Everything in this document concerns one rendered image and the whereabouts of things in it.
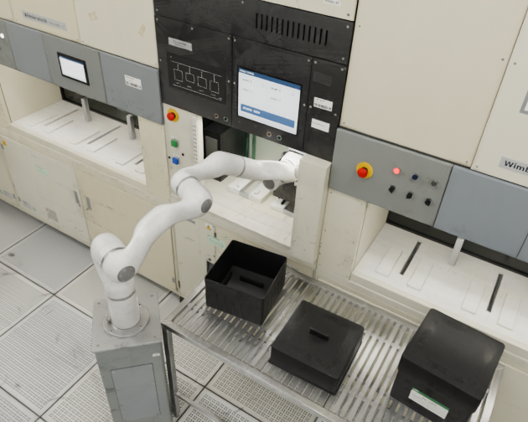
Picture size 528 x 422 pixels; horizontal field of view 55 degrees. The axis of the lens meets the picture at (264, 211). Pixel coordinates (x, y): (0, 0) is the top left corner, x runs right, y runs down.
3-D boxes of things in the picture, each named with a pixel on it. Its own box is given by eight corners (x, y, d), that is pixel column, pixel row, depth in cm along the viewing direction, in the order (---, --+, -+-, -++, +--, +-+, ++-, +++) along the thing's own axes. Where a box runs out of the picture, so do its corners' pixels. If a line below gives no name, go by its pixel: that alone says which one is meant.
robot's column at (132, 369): (116, 445, 249) (90, 352, 201) (116, 394, 270) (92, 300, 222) (174, 434, 254) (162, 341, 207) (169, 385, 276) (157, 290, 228)
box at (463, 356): (386, 395, 192) (401, 355, 176) (416, 346, 211) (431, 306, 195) (459, 440, 180) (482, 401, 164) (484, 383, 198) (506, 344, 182)
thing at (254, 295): (232, 265, 243) (232, 239, 232) (285, 283, 235) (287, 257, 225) (204, 305, 223) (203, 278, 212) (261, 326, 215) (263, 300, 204)
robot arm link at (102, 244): (112, 306, 197) (103, 262, 182) (93, 277, 208) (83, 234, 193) (141, 292, 203) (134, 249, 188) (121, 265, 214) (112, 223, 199)
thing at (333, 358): (266, 362, 201) (268, 342, 193) (299, 312, 222) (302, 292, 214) (334, 396, 191) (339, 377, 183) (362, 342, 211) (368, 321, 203)
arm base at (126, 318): (102, 341, 206) (95, 311, 194) (103, 306, 220) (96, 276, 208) (150, 333, 210) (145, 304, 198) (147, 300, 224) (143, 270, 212)
